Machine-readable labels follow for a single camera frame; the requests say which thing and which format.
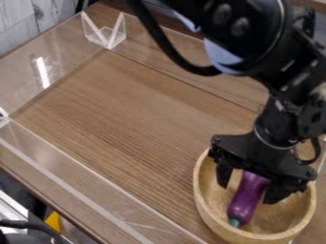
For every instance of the purple toy eggplant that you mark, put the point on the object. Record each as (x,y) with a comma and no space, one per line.
(245,199)

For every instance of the yellow black device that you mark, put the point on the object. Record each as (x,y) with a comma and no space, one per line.
(66,234)

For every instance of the clear acrylic corner bracket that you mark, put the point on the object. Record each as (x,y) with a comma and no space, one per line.
(106,37)

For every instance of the brown wooden bowl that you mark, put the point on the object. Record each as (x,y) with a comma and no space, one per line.
(276,223)

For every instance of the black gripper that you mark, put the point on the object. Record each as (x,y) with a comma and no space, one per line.
(245,153)

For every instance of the clear acrylic tray wall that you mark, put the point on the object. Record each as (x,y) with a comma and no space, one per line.
(96,205)

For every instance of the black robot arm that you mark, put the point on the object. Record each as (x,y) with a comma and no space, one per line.
(256,38)

